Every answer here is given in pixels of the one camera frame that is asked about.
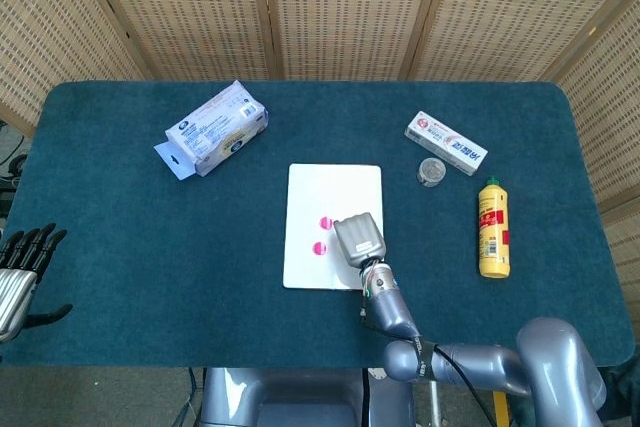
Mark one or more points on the white magnetic board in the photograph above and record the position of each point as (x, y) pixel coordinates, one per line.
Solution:
(320, 187)

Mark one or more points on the yellow bottle green cap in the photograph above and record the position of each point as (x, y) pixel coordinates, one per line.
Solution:
(494, 232)

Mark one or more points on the woven bamboo folding screen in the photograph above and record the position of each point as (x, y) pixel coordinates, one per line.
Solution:
(345, 12)

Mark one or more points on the small clear plastic jar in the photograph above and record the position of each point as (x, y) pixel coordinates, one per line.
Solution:
(432, 171)

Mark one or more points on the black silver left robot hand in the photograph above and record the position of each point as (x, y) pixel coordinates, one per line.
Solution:
(12, 297)

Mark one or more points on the white toothpaste box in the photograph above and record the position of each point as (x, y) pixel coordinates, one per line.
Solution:
(445, 143)

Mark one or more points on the grey robot torso base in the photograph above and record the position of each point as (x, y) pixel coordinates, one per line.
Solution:
(280, 397)

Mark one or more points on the lavender tissue pack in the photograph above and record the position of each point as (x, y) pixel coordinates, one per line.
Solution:
(215, 132)

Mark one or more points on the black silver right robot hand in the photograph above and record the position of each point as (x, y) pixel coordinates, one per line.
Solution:
(360, 239)

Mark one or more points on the teal table cloth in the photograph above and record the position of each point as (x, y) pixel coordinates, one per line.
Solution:
(125, 247)

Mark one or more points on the metal table leg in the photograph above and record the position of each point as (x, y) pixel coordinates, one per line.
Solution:
(435, 404)

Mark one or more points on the pink token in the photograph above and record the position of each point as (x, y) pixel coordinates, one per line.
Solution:
(325, 222)
(319, 248)

